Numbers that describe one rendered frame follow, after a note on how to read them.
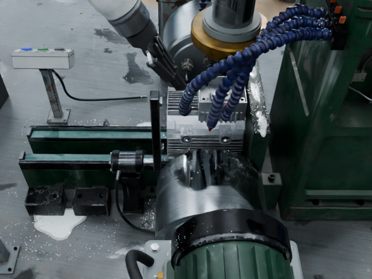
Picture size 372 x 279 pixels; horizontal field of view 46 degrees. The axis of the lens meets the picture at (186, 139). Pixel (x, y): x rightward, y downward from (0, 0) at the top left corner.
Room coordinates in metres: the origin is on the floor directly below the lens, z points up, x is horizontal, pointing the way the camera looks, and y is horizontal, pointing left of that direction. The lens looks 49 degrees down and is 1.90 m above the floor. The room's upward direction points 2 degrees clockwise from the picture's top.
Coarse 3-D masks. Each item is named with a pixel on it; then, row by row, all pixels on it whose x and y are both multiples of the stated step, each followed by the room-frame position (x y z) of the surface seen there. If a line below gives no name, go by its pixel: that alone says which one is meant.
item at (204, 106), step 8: (216, 80) 0.88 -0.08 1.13; (216, 88) 0.87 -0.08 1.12; (232, 88) 0.88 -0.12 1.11; (200, 96) 0.84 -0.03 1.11; (208, 96) 0.84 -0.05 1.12; (200, 104) 0.79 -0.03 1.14; (208, 104) 0.79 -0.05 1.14; (240, 104) 0.79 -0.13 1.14; (200, 112) 0.79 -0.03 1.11; (208, 112) 0.79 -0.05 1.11; (232, 112) 0.79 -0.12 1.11; (240, 112) 0.79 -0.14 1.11; (200, 120) 0.78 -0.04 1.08; (232, 120) 0.79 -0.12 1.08; (240, 120) 0.79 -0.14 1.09
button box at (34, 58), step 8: (16, 56) 1.03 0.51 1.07; (24, 56) 1.03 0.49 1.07; (32, 56) 1.04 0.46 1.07; (40, 56) 1.04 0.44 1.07; (48, 56) 1.04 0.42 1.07; (56, 56) 1.04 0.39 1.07; (64, 56) 1.04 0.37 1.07; (72, 56) 1.07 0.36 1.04; (16, 64) 1.02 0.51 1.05; (24, 64) 1.02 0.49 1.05; (32, 64) 1.02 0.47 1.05; (40, 64) 1.03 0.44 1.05; (48, 64) 1.03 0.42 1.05; (56, 64) 1.03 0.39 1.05; (64, 64) 1.03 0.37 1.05; (72, 64) 1.06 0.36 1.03
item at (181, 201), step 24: (168, 168) 0.60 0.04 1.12; (192, 168) 0.57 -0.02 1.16; (216, 168) 0.57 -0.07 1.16; (240, 168) 0.58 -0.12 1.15; (168, 192) 0.53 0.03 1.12; (192, 192) 0.51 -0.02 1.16; (216, 192) 0.51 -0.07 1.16; (240, 192) 0.52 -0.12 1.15; (264, 192) 0.57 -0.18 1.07; (168, 216) 0.47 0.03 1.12; (192, 216) 0.46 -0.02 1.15
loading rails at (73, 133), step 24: (48, 144) 0.85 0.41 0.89; (72, 144) 0.85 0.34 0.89; (96, 144) 0.86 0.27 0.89; (120, 144) 0.86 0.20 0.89; (144, 144) 0.86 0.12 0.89; (24, 168) 0.75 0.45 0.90; (48, 168) 0.75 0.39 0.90; (72, 168) 0.75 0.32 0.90; (96, 168) 0.75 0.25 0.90; (144, 168) 0.76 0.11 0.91
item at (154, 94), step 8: (152, 96) 0.69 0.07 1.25; (152, 104) 0.68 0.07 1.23; (160, 104) 0.69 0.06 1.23; (152, 112) 0.68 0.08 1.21; (152, 120) 0.68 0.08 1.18; (160, 120) 0.71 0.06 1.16; (152, 128) 0.68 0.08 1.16; (160, 128) 0.70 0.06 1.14; (152, 136) 0.68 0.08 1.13; (160, 136) 0.69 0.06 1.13; (152, 144) 0.68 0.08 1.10; (160, 144) 0.68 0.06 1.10; (160, 152) 0.68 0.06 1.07; (160, 160) 0.68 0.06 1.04; (160, 168) 0.68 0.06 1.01
